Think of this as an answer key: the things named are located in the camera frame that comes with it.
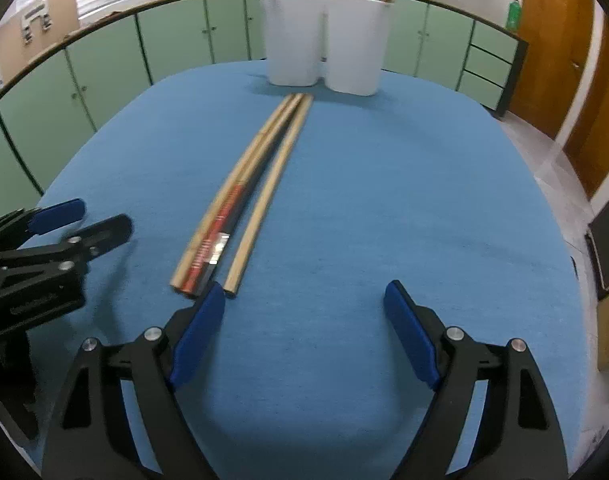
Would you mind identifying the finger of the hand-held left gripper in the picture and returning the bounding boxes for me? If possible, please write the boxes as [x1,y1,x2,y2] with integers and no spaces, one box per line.
[0,198,86,256]
[14,214,134,273]

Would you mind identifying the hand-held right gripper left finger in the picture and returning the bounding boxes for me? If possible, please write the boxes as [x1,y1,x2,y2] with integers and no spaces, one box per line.
[40,281,226,480]

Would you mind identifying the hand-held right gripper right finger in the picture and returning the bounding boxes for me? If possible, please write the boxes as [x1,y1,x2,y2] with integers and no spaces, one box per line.
[383,280,569,480]

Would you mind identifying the dark red-ended chopstick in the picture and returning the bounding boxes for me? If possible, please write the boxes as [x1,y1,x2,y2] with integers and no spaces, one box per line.
[197,160,265,298]

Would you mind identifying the plain bamboo chopstick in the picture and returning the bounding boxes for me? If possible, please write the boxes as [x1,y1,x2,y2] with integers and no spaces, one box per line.
[222,93,315,297]
[170,94,296,292]

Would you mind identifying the white double utensil holder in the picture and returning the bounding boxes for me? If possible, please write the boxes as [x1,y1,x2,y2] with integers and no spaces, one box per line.
[257,0,393,97]

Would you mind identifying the blue table mat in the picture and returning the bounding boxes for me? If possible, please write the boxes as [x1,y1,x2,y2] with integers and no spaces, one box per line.
[22,59,583,480]

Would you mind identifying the green base cabinets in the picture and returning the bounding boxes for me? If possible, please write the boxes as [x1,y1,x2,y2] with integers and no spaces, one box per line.
[0,0,529,221]

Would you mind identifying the wooden door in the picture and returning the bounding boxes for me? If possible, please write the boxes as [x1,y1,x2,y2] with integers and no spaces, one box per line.
[509,0,596,141]
[563,17,609,201]

